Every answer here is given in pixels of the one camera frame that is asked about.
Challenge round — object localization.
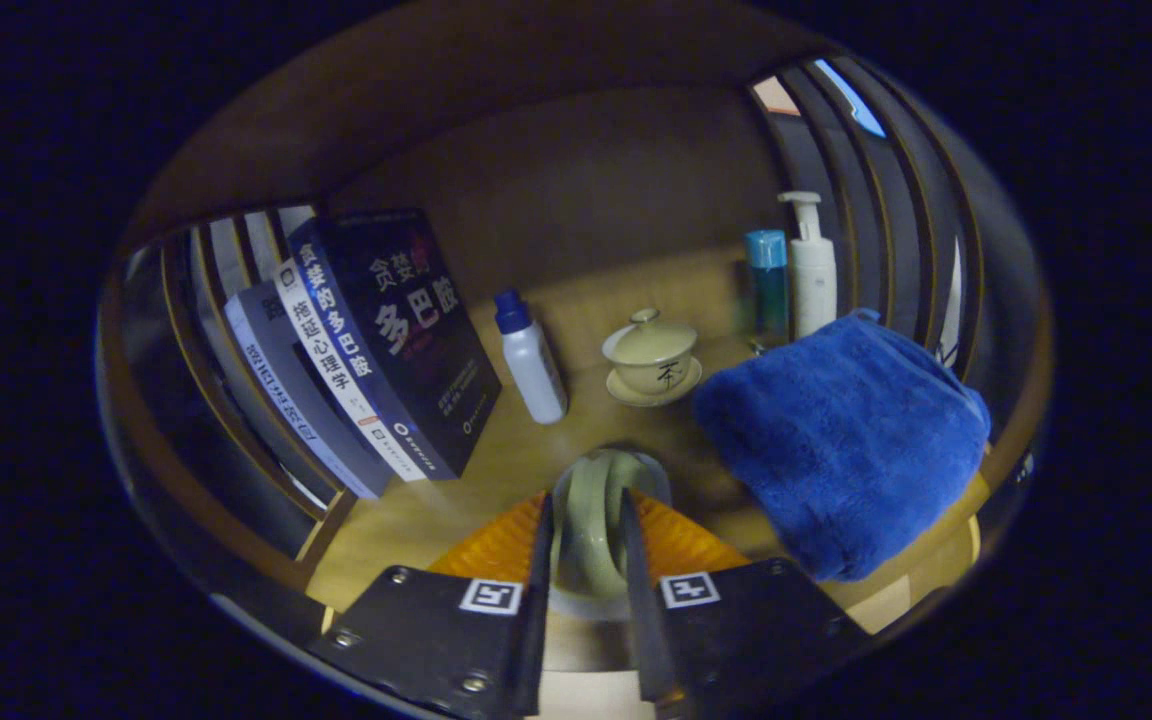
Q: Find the light blue-grey book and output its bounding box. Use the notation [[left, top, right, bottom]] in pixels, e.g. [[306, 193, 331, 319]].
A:
[[224, 280, 395, 501]]

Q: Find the blue folded towel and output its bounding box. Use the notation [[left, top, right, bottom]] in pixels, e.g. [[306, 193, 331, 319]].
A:
[[692, 308, 992, 584]]

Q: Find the wooden cabinet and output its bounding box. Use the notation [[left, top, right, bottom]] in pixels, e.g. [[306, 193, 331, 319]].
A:
[[96, 0, 1052, 641]]

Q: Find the beige lidded tea cup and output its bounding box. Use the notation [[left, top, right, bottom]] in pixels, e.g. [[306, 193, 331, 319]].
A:
[[602, 307, 704, 408]]

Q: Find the pale green white round item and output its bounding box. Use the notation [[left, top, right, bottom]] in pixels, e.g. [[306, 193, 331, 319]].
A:
[[548, 445, 674, 621]]

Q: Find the white bottle with blue cap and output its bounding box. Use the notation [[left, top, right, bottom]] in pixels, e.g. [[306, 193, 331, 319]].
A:
[[493, 288, 569, 426]]

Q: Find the white spine book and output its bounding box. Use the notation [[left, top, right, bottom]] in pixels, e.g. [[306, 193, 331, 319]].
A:
[[271, 258, 429, 484]]

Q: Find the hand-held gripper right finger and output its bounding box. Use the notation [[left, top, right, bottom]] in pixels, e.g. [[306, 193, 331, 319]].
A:
[[619, 487, 872, 720]]

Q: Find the teal bottle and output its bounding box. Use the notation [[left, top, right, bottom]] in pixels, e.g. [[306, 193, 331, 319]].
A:
[[744, 230, 790, 349]]

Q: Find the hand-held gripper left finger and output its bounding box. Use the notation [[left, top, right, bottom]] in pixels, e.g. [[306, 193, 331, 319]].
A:
[[311, 490, 554, 720]]

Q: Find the white pump bottle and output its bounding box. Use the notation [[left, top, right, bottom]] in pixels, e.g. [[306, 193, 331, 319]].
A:
[[777, 191, 838, 339]]

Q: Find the dark blue book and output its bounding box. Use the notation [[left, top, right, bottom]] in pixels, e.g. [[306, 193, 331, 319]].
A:
[[288, 208, 503, 481]]

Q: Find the wooden countertop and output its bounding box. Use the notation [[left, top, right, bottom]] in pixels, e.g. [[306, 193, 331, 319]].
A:
[[304, 245, 994, 720]]

